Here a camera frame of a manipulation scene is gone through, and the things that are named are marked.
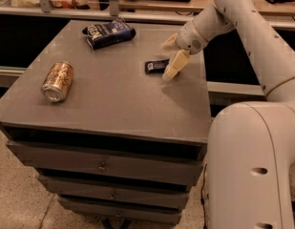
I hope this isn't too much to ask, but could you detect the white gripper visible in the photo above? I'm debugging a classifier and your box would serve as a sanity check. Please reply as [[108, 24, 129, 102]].
[[160, 20, 208, 81]]

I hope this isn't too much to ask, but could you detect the dark blue rxbar wrapper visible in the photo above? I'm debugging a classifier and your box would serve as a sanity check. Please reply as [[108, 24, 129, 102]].
[[144, 59, 169, 74]]

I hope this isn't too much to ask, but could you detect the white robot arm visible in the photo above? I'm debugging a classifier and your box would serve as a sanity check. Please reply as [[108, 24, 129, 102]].
[[162, 0, 295, 229]]

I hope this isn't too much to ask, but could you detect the orange soda can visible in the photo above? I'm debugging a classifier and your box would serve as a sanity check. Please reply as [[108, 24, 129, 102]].
[[41, 61, 74, 102]]

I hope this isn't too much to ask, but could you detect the blue chip bag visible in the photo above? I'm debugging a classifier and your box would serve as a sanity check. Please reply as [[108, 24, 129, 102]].
[[82, 18, 136, 50]]

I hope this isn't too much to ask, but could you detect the grey drawer cabinet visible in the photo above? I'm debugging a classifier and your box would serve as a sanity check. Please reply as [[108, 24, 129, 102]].
[[0, 20, 211, 224]]

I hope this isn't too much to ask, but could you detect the grey metal railing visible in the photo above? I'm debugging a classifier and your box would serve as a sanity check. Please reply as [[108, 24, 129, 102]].
[[0, 0, 295, 31]]

